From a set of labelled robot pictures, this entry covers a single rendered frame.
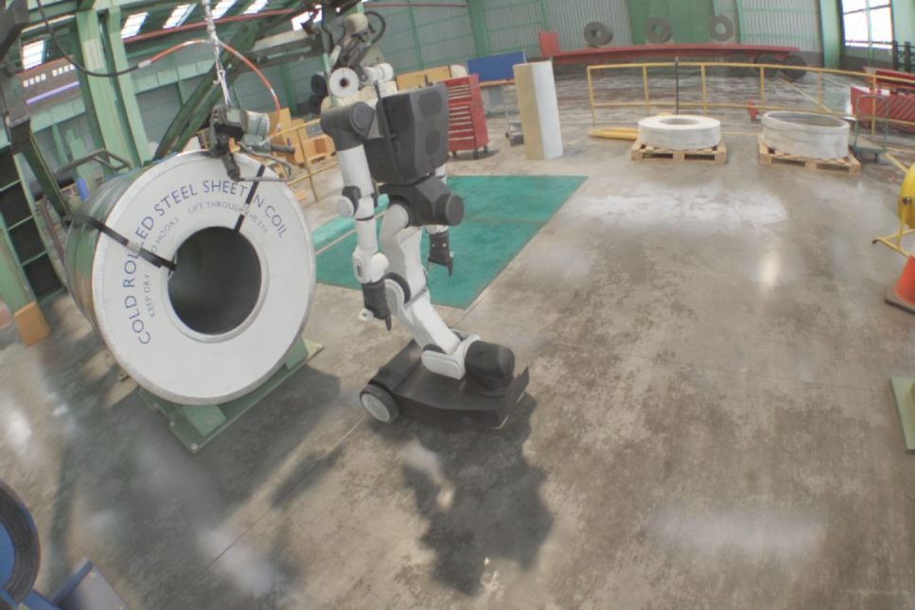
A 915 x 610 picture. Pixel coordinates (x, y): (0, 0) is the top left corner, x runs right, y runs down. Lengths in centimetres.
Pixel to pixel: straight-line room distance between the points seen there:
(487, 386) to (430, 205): 77
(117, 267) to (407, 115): 129
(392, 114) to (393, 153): 13
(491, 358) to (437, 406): 31
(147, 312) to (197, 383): 42
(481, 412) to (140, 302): 148
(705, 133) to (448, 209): 460
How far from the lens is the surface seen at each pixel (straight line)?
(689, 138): 565
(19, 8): 127
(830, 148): 586
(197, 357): 214
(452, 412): 184
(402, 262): 172
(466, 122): 652
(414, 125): 140
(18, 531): 194
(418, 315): 184
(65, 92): 1621
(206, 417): 248
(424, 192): 151
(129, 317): 199
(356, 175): 140
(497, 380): 180
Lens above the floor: 142
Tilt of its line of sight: 26 degrees down
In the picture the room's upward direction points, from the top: 11 degrees counter-clockwise
